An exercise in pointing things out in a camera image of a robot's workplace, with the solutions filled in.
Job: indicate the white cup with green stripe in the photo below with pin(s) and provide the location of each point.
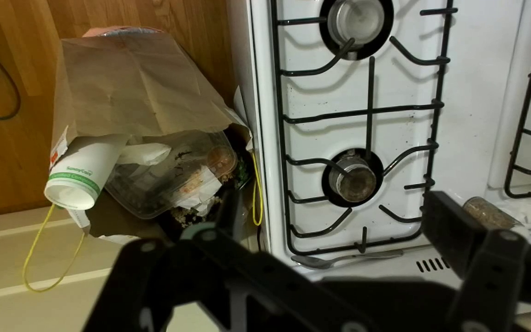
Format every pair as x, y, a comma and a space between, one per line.
83, 166

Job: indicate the white gas stove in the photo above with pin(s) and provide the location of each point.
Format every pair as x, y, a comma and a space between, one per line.
474, 93

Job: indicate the metal stove burner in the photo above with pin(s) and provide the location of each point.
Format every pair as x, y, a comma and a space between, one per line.
356, 21
352, 179

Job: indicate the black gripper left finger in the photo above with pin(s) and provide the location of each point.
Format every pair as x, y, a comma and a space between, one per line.
265, 296

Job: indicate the clear plastic trash wrapper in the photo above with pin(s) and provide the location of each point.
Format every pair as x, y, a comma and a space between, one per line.
173, 178

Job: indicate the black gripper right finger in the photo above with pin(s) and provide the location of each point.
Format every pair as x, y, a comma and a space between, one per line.
492, 277

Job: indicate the brown paper bag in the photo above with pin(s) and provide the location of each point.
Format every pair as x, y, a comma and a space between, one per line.
129, 85

